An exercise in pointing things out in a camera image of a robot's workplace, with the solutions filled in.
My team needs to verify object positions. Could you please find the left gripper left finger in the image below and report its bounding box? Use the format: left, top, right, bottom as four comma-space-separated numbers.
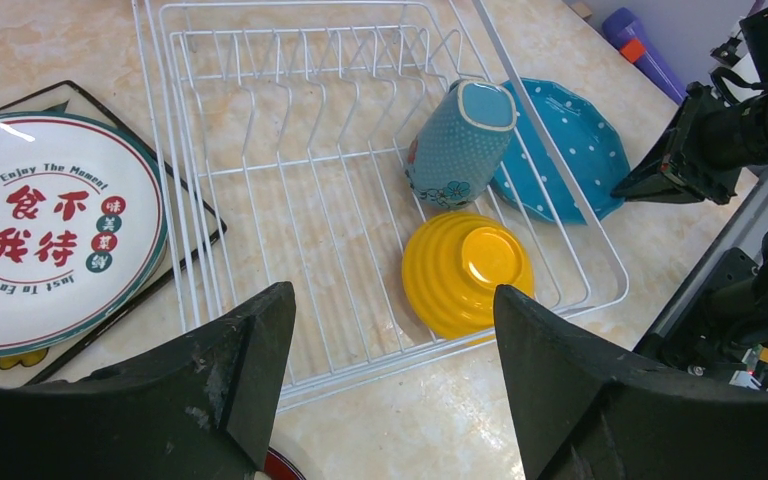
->
0, 281, 296, 479

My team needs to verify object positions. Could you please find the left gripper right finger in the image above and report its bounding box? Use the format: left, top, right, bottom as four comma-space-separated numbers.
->
493, 285, 768, 479

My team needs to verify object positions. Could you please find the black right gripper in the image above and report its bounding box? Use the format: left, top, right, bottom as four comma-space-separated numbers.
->
611, 82, 742, 205

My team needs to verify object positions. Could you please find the blue polka dot plate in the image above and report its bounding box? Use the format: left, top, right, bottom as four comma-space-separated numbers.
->
490, 77, 630, 224

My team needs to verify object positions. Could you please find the blue floral mug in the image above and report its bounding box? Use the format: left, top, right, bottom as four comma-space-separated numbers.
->
405, 80, 517, 210

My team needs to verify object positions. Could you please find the yellow ribbed bowl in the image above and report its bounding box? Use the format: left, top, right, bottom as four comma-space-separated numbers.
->
401, 211, 536, 340

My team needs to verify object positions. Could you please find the white wire dish rack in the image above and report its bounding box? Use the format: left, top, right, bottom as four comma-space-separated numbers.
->
130, 0, 630, 413

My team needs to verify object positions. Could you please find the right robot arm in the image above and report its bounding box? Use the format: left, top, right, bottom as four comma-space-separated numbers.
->
611, 7, 768, 205

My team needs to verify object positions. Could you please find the dark red round plate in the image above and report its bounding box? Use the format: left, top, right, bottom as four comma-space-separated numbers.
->
262, 447, 306, 480

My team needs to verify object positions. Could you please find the purple flashlight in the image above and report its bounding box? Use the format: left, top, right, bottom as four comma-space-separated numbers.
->
602, 7, 686, 105

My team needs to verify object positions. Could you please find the square black-rimmed plate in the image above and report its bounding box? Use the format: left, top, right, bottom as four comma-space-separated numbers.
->
0, 80, 227, 388

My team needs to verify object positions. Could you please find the small wooden cube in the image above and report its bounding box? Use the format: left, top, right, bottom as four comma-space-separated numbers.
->
568, 1, 593, 22

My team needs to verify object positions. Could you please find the round printed white plate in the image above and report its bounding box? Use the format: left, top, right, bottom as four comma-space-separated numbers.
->
0, 112, 167, 357

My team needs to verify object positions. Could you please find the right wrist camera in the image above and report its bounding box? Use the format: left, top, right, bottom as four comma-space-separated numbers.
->
709, 16, 763, 105

